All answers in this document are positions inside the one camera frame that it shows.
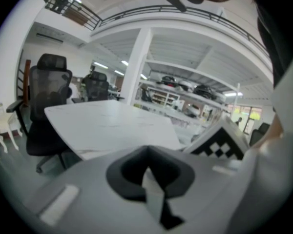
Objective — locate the white metal shelf rack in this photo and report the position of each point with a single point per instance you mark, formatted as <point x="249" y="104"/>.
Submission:
<point x="166" y="63"/>

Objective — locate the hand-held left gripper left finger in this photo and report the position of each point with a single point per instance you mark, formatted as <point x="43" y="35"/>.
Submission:
<point x="88" y="191"/>

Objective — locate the black metal railing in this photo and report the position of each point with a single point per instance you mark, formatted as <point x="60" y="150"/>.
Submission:
<point x="161" y="8"/>

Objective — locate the brown wooden stair post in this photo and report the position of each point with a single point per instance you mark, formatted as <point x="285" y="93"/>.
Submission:
<point x="27" y="82"/>

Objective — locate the black round appliance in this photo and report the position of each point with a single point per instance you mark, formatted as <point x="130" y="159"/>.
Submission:
<point x="203" y="91"/>
<point x="166" y="81"/>

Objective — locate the ceiling air vent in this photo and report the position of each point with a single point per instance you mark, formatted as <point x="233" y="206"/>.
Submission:
<point x="49" y="38"/>

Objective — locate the white marble table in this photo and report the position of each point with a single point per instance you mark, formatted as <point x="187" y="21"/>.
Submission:
<point x="107" y="125"/>

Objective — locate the black mesh office chair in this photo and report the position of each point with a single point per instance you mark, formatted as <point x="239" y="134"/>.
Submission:
<point x="96" y="86"/>
<point x="48" y="86"/>
<point x="258" y="133"/>

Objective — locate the person's black clothing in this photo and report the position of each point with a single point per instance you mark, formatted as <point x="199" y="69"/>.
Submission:
<point x="283" y="21"/>

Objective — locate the ceiling tube light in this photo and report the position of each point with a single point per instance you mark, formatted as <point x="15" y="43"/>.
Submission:
<point x="124" y="63"/>
<point x="100" y="65"/>
<point x="232" y="94"/>

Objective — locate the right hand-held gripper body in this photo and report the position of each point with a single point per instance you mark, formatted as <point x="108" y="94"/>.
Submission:
<point x="217" y="140"/>

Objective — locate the black striped bag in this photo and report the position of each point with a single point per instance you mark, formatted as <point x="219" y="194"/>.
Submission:
<point x="146" y="94"/>

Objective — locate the person's right forearm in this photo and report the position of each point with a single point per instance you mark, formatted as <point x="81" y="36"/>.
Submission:
<point x="271" y="179"/>

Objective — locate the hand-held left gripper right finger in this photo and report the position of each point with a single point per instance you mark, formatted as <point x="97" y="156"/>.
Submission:
<point x="210" y="199"/>

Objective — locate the white rounded device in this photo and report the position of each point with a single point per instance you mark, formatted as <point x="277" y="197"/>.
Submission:
<point x="75" y="92"/>

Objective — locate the white chair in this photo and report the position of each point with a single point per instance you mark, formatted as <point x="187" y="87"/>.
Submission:
<point x="3" y="124"/>

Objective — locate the clear plastic bottle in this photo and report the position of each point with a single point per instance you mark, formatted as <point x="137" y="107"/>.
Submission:
<point x="1" y="108"/>

